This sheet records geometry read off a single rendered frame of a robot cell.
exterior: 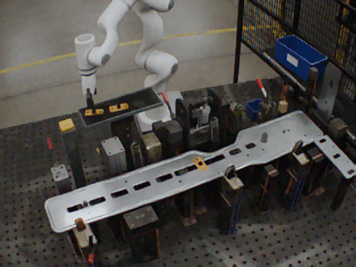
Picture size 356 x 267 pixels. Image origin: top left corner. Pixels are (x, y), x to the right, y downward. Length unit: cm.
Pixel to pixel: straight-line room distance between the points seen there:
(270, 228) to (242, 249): 19
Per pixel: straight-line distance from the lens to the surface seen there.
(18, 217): 217
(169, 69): 210
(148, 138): 185
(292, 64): 244
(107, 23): 169
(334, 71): 203
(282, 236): 202
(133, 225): 162
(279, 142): 200
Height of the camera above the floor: 235
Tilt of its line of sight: 43 degrees down
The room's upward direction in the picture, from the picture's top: straight up
